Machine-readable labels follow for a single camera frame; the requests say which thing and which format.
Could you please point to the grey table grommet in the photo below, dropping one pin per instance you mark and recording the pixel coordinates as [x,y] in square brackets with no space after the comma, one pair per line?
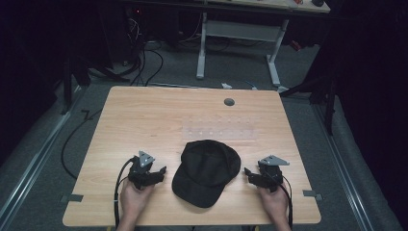
[229,102]

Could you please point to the grey tape piece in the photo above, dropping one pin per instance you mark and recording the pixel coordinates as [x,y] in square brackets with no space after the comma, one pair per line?
[312,194]
[73,198]

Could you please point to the black stand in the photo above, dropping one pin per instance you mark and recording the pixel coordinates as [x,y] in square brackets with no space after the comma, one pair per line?
[320,93]
[69,80]

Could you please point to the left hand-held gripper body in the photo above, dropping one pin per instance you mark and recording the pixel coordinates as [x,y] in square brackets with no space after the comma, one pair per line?
[141,171]

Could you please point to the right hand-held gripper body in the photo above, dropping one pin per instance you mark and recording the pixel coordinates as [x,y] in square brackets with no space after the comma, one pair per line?
[268,175]

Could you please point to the person's right hand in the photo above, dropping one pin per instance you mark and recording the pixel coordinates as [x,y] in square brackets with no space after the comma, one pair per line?
[275,202]

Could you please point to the grey floor rail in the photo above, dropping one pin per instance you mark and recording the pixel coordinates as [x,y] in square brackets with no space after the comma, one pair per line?
[29,166]
[343,166]

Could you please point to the grey metal desk frame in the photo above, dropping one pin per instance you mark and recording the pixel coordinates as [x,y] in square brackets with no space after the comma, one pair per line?
[239,32]

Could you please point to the white floor plug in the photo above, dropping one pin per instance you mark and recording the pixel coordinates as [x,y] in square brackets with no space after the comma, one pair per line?
[226,86]

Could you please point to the person's left hand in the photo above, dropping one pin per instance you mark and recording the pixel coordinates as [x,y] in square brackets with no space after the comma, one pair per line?
[134,199]

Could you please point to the black baseball cap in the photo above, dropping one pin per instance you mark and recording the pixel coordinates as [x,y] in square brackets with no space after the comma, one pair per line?
[205,173]

